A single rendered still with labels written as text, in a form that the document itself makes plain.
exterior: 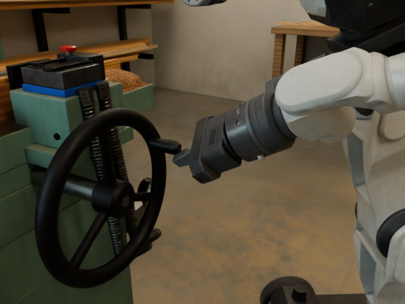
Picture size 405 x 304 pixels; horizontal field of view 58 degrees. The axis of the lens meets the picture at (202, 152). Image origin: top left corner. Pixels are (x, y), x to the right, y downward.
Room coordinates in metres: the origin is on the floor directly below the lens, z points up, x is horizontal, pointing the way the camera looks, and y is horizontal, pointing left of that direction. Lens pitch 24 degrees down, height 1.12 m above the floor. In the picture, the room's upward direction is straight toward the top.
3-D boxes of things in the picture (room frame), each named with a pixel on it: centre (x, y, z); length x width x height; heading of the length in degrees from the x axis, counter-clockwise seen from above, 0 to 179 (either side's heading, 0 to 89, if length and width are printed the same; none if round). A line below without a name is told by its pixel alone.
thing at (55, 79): (0.65, 0.24, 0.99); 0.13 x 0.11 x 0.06; 152
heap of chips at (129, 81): (0.92, 0.22, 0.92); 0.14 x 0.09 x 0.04; 62
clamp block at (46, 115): (0.65, 0.24, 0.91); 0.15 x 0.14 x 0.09; 152
